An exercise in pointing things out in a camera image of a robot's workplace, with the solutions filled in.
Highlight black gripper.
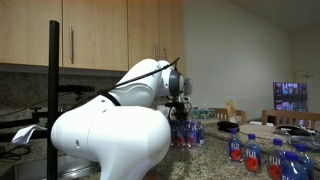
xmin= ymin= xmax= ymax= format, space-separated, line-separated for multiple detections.
xmin=165 ymin=102 xmax=188 ymax=121

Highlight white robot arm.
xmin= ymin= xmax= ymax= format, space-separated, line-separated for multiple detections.
xmin=51 ymin=59 xmax=184 ymax=180

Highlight shrink-wrapped Fiji bottle pack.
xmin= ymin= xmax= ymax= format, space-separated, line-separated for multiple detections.
xmin=170 ymin=120 xmax=206 ymax=149

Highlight Fiji bottle far left row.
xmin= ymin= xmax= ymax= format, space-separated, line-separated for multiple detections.
xmin=228 ymin=129 xmax=243 ymax=162

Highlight fiji bottle in row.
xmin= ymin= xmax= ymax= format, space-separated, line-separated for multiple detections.
xmin=295 ymin=144 xmax=314 ymax=180
xmin=267 ymin=138 xmax=285 ymax=180
xmin=244 ymin=134 xmax=261 ymax=173

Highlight tissue box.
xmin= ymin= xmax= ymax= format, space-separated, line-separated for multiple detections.
xmin=193 ymin=110 xmax=216 ymax=119

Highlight wooden chair near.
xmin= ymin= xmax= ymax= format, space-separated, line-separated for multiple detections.
xmin=213 ymin=108 xmax=247 ymax=124

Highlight wooden chair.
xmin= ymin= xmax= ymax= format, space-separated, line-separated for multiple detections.
xmin=262 ymin=110 xmax=320 ymax=129
xmin=213 ymin=108 xmax=247 ymax=124

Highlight black glasses case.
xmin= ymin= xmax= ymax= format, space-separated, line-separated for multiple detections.
xmin=217 ymin=121 xmax=239 ymax=132

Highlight wooden chair far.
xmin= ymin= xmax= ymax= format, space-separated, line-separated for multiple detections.
xmin=262 ymin=110 xmax=320 ymax=129

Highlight wooden upper cabinets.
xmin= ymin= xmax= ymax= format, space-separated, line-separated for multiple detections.
xmin=0 ymin=0 xmax=185 ymax=72

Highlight television screen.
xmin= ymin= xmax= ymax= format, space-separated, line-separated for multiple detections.
xmin=273 ymin=82 xmax=308 ymax=112

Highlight white paper tag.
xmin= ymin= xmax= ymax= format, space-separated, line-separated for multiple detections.
xmin=11 ymin=125 xmax=46 ymax=145

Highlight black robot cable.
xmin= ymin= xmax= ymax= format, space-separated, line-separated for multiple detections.
xmin=66 ymin=57 xmax=181 ymax=111

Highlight black camera stand pole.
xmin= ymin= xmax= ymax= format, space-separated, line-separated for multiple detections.
xmin=46 ymin=20 xmax=60 ymax=180

